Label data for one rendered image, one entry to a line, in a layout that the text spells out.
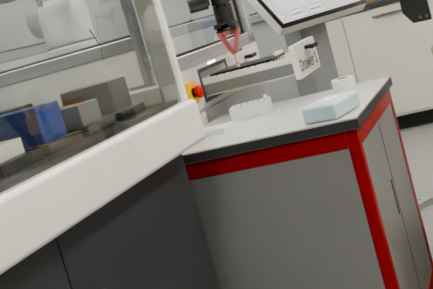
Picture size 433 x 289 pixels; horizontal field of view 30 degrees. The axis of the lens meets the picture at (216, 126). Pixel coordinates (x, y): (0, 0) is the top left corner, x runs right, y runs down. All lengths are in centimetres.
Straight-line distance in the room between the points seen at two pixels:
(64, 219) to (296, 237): 85
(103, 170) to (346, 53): 417
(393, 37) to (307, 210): 357
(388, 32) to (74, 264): 424
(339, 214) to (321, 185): 9
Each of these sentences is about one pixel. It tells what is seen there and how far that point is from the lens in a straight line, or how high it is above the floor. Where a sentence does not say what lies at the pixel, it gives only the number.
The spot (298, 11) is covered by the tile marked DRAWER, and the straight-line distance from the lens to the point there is 352.
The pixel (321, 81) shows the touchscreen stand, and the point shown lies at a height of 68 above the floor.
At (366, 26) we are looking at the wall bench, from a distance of 551.
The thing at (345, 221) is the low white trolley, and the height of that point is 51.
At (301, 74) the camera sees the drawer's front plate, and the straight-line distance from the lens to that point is 254.
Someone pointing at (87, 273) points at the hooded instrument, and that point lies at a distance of 152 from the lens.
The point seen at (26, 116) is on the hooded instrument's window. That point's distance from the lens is 134.
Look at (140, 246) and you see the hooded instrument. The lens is 170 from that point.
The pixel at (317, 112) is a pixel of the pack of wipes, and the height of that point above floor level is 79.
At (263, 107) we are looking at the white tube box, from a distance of 241.
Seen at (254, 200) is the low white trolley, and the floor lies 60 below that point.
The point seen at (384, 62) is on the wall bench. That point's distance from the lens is 552.
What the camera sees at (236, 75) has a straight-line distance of 261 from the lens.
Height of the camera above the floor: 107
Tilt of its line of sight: 7 degrees down
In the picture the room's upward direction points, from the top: 16 degrees counter-clockwise
